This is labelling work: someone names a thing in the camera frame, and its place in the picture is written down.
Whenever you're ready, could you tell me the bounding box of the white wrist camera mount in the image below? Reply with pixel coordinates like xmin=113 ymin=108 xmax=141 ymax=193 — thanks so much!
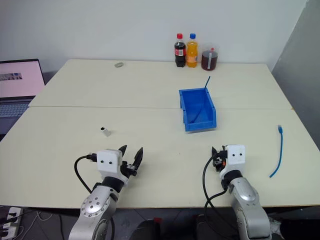
xmin=219 ymin=143 xmax=247 ymax=179
xmin=95 ymin=148 xmax=131 ymax=186

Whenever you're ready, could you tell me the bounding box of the clear jar of dark liquid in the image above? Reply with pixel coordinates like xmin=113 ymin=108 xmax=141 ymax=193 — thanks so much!
xmin=200 ymin=42 xmax=221 ymax=72

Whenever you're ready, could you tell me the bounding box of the blue plastic storage bin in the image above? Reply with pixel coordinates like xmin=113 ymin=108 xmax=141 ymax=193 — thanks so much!
xmin=178 ymin=87 xmax=218 ymax=134

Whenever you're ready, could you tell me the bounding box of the orange soda bottle blue cap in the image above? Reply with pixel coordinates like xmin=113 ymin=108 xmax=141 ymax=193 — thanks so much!
xmin=185 ymin=32 xmax=200 ymax=69

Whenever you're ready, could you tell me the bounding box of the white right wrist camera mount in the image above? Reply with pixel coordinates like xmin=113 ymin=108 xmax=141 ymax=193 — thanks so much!
xmin=219 ymin=143 xmax=247 ymax=179

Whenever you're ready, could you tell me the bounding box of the cola bottle with red cap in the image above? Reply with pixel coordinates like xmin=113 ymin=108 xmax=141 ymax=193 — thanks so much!
xmin=173 ymin=33 xmax=187 ymax=69

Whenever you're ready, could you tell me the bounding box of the thin white floor cable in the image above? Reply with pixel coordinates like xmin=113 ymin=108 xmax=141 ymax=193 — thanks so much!
xmin=13 ymin=209 xmax=65 ymax=227

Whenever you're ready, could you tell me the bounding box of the white power strip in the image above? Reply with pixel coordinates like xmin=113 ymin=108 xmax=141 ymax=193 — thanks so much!
xmin=0 ymin=206 xmax=24 ymax=239

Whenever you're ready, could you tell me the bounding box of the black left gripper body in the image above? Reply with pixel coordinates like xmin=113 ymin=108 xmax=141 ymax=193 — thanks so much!
xmin=120 ymin=160 xmax=138 ymax=179

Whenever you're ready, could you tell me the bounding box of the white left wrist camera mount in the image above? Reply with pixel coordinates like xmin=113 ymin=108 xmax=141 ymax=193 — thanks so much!
xmin=95 ymin=148 xmax=131 ymax=186

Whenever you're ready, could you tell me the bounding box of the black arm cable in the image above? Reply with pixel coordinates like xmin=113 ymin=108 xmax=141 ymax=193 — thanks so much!
xmin=74 ymin=152 xmax=98 ymax=194
xmin=202 ymin=155 xmax=241 ymax=240

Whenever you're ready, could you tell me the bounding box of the open grey laptop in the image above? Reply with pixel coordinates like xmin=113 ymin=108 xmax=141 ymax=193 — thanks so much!
xmin=0 ymin=58 xmax=47 ymax=136

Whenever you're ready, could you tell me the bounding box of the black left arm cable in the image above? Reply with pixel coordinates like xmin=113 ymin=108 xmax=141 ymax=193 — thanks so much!
xmin=74 ymin=152 xmax=98 ymax=194

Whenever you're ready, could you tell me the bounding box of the thin blue cable piece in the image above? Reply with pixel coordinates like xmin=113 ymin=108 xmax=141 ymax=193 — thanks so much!
xmin=191 ymin=75 xmax=212 ymax=124

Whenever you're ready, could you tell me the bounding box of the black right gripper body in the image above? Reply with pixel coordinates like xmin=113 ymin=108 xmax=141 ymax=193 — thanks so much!
xmin=212 ymin=149 xmax=228 ymax=173

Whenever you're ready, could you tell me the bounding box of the white grey crumpled bag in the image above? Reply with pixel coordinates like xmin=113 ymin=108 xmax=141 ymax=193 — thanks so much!
xmin=267 ymin=216 xmax=284 ymax=235

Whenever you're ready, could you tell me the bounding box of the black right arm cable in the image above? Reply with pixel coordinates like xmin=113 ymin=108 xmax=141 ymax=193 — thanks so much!
xmin=202 ymin=155 xmax=241 ymax=240

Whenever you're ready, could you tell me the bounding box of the dark rounded shape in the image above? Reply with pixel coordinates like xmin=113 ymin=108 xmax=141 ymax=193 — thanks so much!
xmin=129 ymin=217 xmax=164 ymax=240

